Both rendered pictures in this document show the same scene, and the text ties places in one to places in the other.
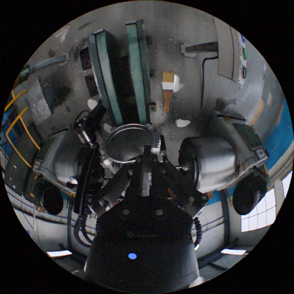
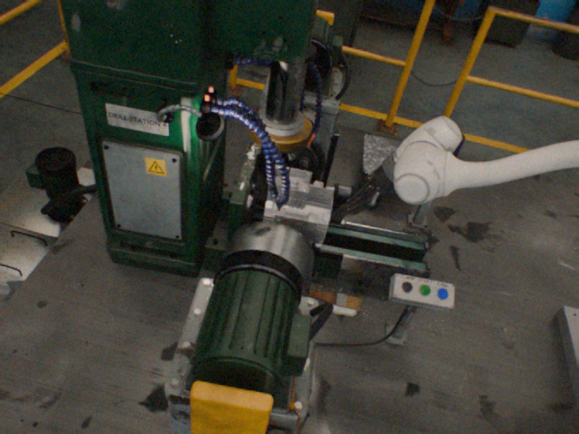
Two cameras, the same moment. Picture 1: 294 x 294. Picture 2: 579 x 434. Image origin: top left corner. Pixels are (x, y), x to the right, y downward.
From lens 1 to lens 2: 139 cm
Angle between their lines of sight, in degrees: 61
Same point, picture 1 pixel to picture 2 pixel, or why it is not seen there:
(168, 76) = (354, 302)
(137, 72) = (372, 257)
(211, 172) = (306, 251)
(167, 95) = (327, 296)
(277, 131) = not seen: outside the picture
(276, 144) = not seen: outside the picture
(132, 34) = (413, 264)
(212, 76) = (364, 366)
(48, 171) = (331, 114)
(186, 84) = (342, 323)
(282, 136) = not seen: outside the picture
